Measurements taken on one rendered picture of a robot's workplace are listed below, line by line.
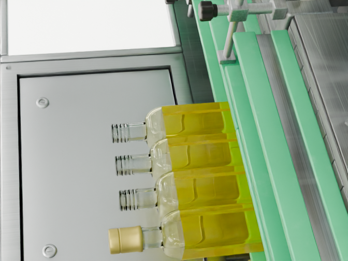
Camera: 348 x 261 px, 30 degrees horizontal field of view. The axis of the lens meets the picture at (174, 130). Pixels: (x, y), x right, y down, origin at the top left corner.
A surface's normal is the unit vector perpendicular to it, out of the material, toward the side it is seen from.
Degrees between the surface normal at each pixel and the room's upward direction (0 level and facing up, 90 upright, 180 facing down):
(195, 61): 90
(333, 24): 90
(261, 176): 90
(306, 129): 90
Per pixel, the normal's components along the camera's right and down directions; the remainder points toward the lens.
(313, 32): 0.08, -0.56
